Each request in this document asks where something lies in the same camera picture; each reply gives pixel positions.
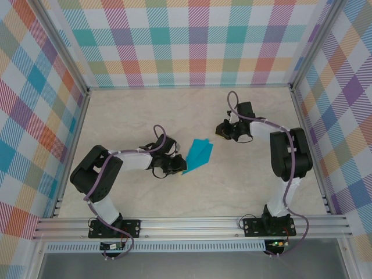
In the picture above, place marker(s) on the aluminium side rail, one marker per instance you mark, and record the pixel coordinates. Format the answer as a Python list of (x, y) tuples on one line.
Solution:
[(311, 151), (71, 154)]

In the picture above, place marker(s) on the grey metal shelf panel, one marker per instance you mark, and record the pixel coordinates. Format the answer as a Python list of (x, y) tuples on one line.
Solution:
[(189, 267)]

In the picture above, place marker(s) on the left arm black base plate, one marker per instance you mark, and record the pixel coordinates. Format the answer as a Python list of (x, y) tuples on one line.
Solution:
[(135, 229)]

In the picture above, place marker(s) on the teal paper sheet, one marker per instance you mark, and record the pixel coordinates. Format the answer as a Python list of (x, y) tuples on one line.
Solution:
[(199, 157)]

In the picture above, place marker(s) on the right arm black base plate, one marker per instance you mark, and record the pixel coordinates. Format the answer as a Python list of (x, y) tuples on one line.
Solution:
[(250, 230)]

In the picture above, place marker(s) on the aluminium corner post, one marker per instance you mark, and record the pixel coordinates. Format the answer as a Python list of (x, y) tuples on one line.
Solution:
[(62, 46), (318, 43)]

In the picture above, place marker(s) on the long aluminium mounting rail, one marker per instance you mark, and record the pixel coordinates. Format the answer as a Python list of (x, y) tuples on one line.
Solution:
[(189, 228)]

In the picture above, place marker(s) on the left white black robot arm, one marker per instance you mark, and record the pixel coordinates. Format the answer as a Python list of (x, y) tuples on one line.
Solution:
[(133, 162)]

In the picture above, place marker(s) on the short aluminium frame rail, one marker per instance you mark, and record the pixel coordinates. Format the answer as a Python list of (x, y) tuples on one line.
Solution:
[(189, 87)]

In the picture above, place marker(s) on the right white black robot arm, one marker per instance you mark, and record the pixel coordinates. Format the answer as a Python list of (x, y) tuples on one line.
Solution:
[(290, 157)]

